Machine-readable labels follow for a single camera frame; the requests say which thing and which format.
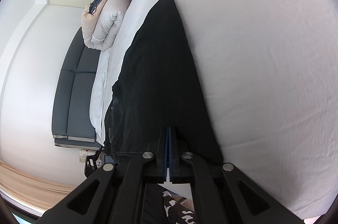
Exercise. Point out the beige curtain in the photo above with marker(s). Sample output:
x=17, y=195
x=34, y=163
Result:
x=26, y=181

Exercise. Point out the person's patterned trouser leg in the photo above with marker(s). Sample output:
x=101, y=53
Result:
x=177, y=210

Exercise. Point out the grey padded headboard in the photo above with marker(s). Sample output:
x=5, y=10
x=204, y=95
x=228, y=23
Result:
x=71, y=97

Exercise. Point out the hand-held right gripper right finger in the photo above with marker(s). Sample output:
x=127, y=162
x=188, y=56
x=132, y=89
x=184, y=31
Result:
x=173, y=150

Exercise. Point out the black denim pants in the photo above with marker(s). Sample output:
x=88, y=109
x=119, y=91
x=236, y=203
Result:
x=158, y=68

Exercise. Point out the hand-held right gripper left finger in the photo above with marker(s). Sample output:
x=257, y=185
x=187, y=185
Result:
x=162, y=144

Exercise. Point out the white pillow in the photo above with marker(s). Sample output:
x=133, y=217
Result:
x=97, y=97

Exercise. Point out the bed with white sheet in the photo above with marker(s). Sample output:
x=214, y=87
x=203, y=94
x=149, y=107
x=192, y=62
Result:
x=264, y=55

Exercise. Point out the folded beige white duvet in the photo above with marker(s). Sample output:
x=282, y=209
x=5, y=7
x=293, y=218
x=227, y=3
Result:
x=111, y=23

